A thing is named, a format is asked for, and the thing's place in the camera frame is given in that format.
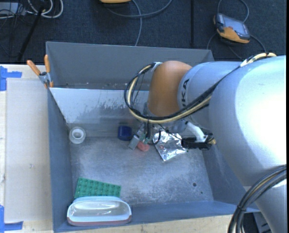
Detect small pink-red lump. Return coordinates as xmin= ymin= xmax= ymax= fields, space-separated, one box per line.
xmin=137 ymin=141 xmax=150 ymax=152

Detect dark blue cup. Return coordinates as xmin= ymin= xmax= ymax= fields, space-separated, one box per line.
xmin=117 ymin=124 xmax=133 ymax=141

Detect grey metal bin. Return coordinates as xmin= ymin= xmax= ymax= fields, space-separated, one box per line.
xmin=45 ymin=41 xmax=260 ymax=233

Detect silver foil packet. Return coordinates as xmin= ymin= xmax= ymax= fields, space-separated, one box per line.
xmin=152 ymin=131 xmax=188 ymax=162

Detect green studded flat plate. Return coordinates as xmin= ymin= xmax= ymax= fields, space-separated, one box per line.
xmin=74 ymin=177 xmax=122 ymax=200

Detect white and clear oval container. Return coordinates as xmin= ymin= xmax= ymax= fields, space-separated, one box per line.
xmin=66 ymin=196 xmax=133 ymax=227

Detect pale wood board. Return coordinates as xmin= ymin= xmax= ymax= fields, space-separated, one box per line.
xmin=3 ymin=78 xmax=53 ymax=224

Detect black cylinder on white bracket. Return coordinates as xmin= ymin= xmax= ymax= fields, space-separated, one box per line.
xmin=180 ymin=122 xmax=217 ymax=151

